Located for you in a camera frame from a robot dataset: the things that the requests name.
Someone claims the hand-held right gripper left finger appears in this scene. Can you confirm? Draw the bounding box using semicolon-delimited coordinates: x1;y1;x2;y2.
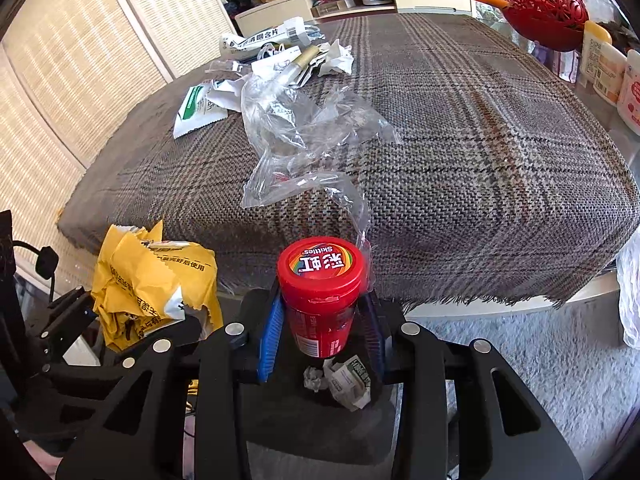
56;285;286;480

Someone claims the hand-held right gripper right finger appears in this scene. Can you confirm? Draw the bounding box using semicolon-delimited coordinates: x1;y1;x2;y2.
357;292;586;480

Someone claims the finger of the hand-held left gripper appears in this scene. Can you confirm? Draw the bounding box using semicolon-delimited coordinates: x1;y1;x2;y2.
30;317;201;411
40;286;101;347

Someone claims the red candy jar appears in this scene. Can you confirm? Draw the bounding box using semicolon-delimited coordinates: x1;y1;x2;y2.
276;236;368;358

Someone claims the yellow packet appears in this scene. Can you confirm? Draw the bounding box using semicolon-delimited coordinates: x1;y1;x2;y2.
91;220;224;353

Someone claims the black bin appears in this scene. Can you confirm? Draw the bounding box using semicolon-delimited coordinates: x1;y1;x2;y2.
235;287;406;468

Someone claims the crumpled white carton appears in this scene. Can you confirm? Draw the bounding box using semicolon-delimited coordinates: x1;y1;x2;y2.
322;355;373;411

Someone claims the crumpled white paper ball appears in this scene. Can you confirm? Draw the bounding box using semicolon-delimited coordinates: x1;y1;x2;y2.
302;366;329;392

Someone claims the grey rug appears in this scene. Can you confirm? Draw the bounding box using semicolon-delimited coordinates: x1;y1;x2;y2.
400;287;640;480

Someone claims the brown plaid cloth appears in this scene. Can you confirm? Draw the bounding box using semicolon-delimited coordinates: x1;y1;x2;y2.
56;12;640;311

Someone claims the clear plastic bag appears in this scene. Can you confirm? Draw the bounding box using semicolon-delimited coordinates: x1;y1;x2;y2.
239;72;402;293

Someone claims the white green packet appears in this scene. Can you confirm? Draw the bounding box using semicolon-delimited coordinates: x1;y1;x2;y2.
172;84;228;140

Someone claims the crumpled white paper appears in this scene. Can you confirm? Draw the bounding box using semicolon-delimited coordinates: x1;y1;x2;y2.
206;77;247;112

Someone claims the woven panel sliding door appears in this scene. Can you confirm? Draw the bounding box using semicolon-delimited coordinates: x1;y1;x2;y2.
0;0;236;281

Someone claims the white plastic bag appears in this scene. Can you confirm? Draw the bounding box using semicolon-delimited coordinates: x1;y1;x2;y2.
616;240;640;351

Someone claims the white paper piece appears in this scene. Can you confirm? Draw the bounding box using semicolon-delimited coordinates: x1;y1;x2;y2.
251;52;301;86

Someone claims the gold tube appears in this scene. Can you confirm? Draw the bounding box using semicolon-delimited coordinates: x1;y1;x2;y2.
287;45;321;73

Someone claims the crumpled white tissue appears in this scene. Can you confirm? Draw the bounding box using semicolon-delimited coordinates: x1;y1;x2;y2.
317;40;355;77

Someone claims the white medicine box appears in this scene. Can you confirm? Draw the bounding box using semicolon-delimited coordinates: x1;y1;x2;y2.
220;16;326;61

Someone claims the white bottle yellow cap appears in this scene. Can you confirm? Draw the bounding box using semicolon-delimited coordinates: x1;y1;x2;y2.
577;20;628;106

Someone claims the white jar pink label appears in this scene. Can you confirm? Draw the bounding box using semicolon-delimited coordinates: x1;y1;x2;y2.
616;50;640;136

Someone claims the red openwork basket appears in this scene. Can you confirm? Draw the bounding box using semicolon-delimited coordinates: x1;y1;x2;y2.
502;0;591;53

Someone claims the black cable with strap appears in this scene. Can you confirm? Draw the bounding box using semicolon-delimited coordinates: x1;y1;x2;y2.
11;241;60;306

